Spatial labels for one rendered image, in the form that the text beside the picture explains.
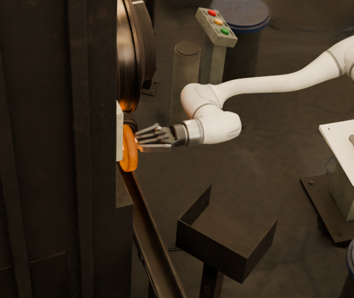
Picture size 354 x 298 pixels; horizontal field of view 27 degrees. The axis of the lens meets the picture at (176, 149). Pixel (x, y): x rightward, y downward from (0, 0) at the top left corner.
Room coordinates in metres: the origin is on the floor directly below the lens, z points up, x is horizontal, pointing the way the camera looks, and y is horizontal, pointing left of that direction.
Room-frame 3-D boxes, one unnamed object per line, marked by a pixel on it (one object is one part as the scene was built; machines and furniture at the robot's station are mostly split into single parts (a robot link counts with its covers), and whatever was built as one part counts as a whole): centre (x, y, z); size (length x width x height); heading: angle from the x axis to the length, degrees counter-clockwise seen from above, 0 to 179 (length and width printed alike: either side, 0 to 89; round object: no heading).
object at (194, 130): (1.86, -0.04, 0.83); 0.09 x 0.06 x 0.09; 24
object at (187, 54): (2.77, -0.01, 0.26); 0.12 x 0.12 x 0.52
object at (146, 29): (1.99, 0.16, 1.11); 0.28 x 0.06 x 0.28; 24
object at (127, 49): (1.95, 0.25, 1.11); 0.47 x 0.06 x 0.47; 24
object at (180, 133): (1.83, 0.02, 0.84); 0.09 x 0.08 x 0.07; 114
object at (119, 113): (1.59, 0.21, 1.15); 0.26 x 0.02 x 0.18; 24
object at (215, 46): (2.87, -0.14, 0.31); 0.24 x 0.16 x 0.62; 24
